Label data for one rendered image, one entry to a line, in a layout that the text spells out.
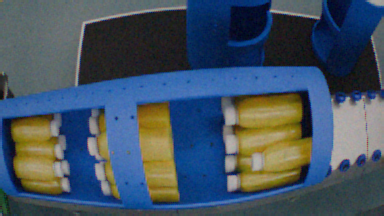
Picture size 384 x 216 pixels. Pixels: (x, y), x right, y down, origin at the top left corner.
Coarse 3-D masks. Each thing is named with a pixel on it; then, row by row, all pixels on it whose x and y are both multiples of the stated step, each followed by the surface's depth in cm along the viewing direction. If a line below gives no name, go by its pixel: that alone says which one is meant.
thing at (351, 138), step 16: (336, 112) 144; (352, 112) 144; (368, 112) 144; (336, 128) 143; (352, 128) 143; (368, 128) 143; (192, 144) 143; (336, 144) 142; (352, 144) 142; (368, 144) 142; (336, 160) 141; (352, 160) 140; (352, 176) 146; (288, 192) 143; (304, 192) 146; (64, 208) 146; (80, 208) 144; (96, 208) 143; (112, 208) 142; (208, 208) 143; (224, 208) 144; (240, 208) 146
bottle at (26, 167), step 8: (16, 160) 121; (24, 160) 121; (32, 160) 121; (40, 160) 121; (48, 160) 122; (16, 168) 120; (24, 168) 120; (32, 168) 120; (40, 168) 120; (48, 168) 121; (24, 176) 121; (32, 176) 121; (40, 176) 121; (48, 176) 121; (56, 176) 123
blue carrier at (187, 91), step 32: (32, 96) 120; (64, 96) 118; (96, 96) 116; (128, 96) 116; (160, 96) 115; (192, 96) 115; (224, 96) 115; (320, 96) 114; (0, 128) 112; (64, 128) 138; (128, 128) 112; (192, 128) 139; (320, 128) 112; (0, 160) 110; (64, 160) 138; (96, 160) 138; (128, 160) 111; (192, 160) 139; (224, 160) 138; (320, 160) 114; (32, 192) 128; (64, 192) 131; (96, 192) 132; (128, 192) 114; (192, 192) 133; (224, 192) 132; (256, 192) 129
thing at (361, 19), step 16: (336, 0) 205; (352, 0) 196; (320, 16) 224; (336, 16) 223; (352, 16) 163; (368, 16) 155; (320, 32) 233; (336, 32) 188; (352, 32) 176; (368, 32) 171; (320, 48) 231; (336, 48) 200; (352, 48) 191; (336, 64) 215; (352, 64) 213
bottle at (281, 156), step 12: (276, 144) 124; (288, 144) 123; (300, 144) 122; (264, 156) 123; (276, 156) 122; (288, 156) 121; (300, 156) 122; (264, 168) 123; (276, 168) 122; (288, 168) 123
